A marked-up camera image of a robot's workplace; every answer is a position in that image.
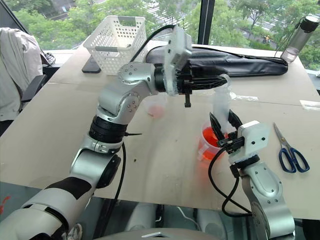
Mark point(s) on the black window frame post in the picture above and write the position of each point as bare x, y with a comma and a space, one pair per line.
206, 22

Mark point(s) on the grey jacket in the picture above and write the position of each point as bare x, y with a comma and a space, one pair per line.
15, 75

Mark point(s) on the black smartphone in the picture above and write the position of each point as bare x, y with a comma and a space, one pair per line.
90, 67

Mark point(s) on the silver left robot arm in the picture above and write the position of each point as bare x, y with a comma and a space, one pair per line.
130, 75

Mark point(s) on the long black fabric bag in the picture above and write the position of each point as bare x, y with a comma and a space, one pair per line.
250, 63

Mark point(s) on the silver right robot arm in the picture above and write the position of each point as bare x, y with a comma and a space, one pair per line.
265, 185

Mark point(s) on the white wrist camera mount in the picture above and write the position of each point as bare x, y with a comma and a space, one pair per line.
178, 47
255, 140

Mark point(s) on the clear plastic syringe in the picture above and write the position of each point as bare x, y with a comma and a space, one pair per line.
221, 105

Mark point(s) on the silver robot torso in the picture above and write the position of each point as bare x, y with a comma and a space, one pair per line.
160, 235

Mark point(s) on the clear cup with red liquid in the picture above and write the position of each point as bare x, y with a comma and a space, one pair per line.
208, 147

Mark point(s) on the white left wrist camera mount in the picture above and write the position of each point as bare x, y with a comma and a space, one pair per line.
178, 47

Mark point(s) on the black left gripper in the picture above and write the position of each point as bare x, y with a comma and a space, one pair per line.
183, 77

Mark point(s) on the clear nearly empty cup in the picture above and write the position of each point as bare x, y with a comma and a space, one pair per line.
157, 108

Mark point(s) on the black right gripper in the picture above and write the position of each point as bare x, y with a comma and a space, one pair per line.
232, 144

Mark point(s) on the clear plastic wrapper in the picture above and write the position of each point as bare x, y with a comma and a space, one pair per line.
243, 97
310, 104

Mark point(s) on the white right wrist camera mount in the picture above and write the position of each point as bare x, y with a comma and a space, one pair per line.
255, 140

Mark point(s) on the white perforated plastic basket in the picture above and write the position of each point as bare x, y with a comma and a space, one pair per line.
115, 45

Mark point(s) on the black chair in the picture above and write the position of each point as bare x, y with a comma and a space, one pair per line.
33, 87

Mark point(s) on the clear water bottle grey cap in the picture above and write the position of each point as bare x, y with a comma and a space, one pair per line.
297, 40

